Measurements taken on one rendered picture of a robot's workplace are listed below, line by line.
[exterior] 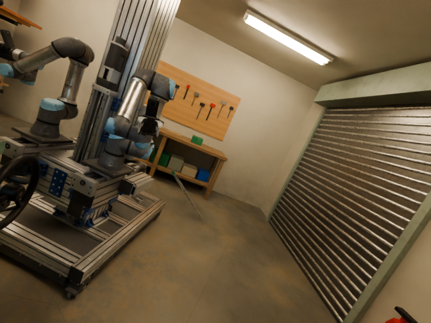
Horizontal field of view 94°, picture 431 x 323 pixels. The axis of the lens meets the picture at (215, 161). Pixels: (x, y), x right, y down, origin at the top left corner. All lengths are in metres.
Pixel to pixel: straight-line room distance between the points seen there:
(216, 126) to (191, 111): 0.56
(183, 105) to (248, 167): 1.83
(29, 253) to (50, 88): 3.43
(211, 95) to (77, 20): 2.51
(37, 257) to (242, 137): 3.45
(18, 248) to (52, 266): 0.24
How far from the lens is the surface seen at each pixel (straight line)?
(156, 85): 1.29
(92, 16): 4.59
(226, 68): 4.11
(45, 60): 1.70
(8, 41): 1.98
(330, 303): 2.92
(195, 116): 3.97
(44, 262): 1.71
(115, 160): 1.37
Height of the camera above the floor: 1.33
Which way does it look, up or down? 10 degrees down
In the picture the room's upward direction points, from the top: 24 degrees clockwise
